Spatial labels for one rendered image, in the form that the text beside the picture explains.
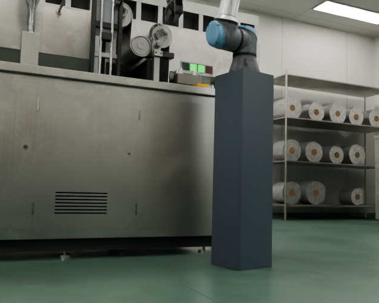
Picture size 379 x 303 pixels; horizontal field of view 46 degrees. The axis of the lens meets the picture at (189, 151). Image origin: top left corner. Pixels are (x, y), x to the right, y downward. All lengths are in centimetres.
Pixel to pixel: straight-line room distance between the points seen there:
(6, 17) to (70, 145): 103
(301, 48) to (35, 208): 524
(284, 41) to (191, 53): 359
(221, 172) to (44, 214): 84
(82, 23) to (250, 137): 143
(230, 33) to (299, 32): 475
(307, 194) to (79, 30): 388
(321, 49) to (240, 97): 502
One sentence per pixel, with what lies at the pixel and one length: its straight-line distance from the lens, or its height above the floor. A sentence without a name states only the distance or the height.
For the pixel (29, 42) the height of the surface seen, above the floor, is 111.
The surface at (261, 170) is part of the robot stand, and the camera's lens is 207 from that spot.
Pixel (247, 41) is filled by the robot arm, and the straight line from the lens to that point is 217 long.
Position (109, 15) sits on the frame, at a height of 128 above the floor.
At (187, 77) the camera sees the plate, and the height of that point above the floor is 101.
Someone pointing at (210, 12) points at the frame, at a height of 161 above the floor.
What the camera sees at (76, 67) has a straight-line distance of 289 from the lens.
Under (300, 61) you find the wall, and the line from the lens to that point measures 670.
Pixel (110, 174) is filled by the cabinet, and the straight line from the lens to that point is 223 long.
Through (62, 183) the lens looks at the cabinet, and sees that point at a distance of 219.
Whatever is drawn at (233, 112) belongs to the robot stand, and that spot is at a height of 70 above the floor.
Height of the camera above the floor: 35
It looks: 5 degrees up
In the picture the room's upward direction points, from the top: 2 degrees clockwise
